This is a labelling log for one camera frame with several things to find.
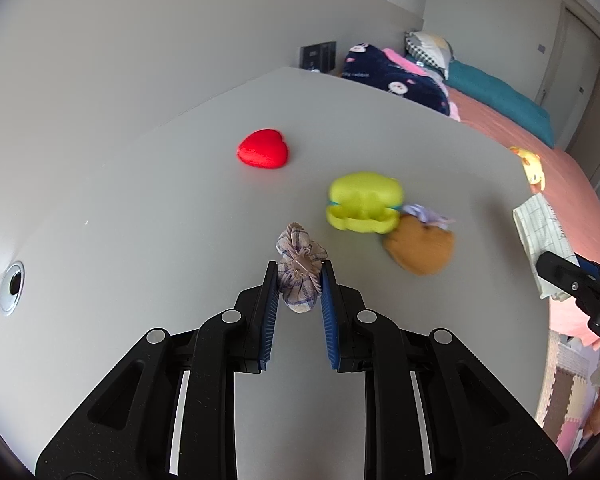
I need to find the white checked cloth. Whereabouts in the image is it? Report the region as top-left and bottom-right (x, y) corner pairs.
(512, 195), (581, 301)

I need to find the teal pillow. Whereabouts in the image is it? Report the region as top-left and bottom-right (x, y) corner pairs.
(446, 60), (555, 148)

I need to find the pastel foam floor mat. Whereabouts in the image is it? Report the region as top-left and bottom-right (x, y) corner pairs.
(532, 330), (600, 463)

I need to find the purple bow hair clip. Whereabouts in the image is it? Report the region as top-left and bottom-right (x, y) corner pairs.
(402, 203), (455, 231)

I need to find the silver desk grommet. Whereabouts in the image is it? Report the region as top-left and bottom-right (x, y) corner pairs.
(0, 261), (26, 316)

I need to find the brown round plush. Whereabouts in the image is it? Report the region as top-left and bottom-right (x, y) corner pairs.
(383, 220), (456, 276)

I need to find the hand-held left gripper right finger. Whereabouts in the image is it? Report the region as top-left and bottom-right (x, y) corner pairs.
(321, 260), (568, 480)

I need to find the red heart-shaped box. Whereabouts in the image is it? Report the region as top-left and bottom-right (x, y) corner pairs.
(237, 129), (291, 170)

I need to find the checked fabric bow hair tie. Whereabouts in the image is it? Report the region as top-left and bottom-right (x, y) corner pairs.
(275, 222), (330, 315)

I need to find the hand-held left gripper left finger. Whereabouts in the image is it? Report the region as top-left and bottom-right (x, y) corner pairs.
(35, 260), (281, 480)

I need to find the checked pillow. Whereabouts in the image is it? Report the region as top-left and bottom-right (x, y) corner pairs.
(405, 31), (454, 81)

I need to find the yellow-green plastic toy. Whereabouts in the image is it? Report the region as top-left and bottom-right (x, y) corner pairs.
(326, 172), (405, 234)

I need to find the black wall socket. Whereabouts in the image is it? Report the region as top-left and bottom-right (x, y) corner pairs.
(300, 41), (337, 72)

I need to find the bed with pink sheet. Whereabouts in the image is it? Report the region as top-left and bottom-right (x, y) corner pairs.
(450, 87), (600, 351)

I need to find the navy printed blanket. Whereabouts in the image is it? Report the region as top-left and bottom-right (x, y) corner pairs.
(341, 43), (452, 117)

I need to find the yellow plush duck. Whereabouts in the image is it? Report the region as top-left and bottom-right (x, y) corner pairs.
(509, 146), (549, 195)

